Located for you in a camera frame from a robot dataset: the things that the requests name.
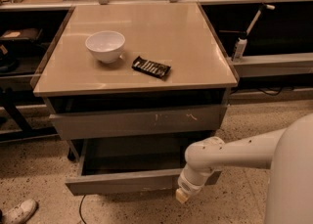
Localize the black cable on floor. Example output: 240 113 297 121
78 195 88 224

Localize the white ceramic bowl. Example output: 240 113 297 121
85 31 125 64

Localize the grey top drawer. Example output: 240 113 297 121
50 105 226 140

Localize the white spray bottle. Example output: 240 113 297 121
232 33 247 62

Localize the black snack bar packet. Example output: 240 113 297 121
132 56 170 78

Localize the white handled tool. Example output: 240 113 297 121
246 4 275 36

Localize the black case on shelf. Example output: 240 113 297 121
0 28 42 41

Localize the white sneaker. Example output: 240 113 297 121
0 199 38 224

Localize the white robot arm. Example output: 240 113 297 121
176 114 313 224

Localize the grey drawer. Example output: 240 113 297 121
66 133 207 196
50 105 226 140

